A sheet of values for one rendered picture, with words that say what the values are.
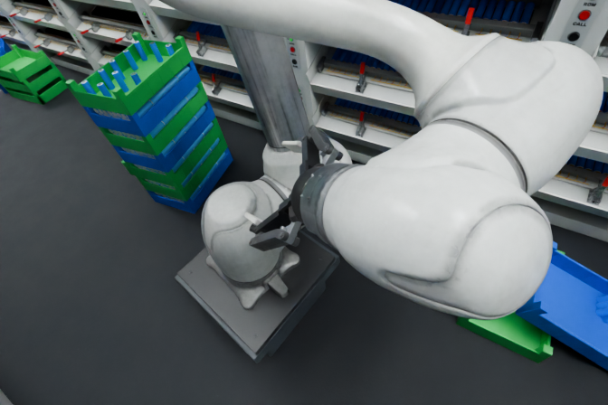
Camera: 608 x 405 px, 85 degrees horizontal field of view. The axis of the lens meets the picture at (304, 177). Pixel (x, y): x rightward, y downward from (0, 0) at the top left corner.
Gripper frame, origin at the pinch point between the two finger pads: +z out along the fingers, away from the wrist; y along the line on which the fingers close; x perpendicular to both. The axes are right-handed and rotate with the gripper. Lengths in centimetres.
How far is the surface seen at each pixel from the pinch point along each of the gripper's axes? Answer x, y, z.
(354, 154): 47, -30, 61
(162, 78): -25, -15, 58
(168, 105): -20, -9, 61
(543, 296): 79, -8, -4
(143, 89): -28, -9, 54
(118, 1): -56, -42, 110
